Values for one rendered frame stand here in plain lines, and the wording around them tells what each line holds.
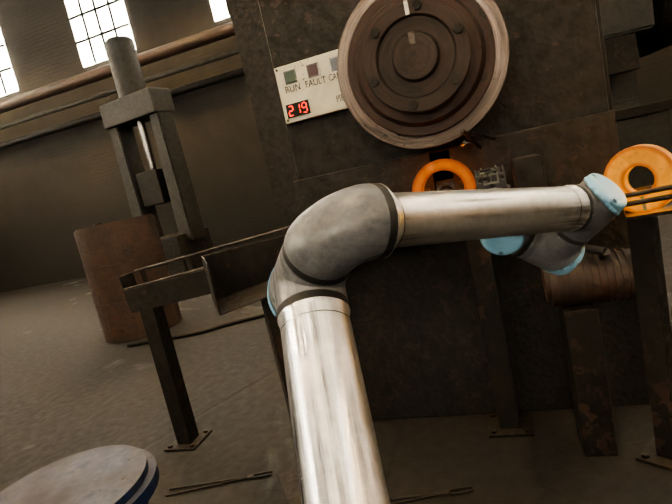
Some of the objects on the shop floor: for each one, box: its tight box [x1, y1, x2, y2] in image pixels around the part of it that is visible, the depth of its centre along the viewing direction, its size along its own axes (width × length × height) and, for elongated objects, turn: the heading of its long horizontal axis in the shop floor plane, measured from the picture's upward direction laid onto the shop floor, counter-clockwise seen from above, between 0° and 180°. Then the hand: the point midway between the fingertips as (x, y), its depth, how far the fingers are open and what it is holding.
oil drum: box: [73, 214, 182, 344], centre depth 385 cm, size 59×59×89 cm
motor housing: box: [541, 248, 636, 457], centre depth 129 cm, size 13×22×54 cm, turn 128°
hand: (490, 180), depth 135 cm, fingers closed
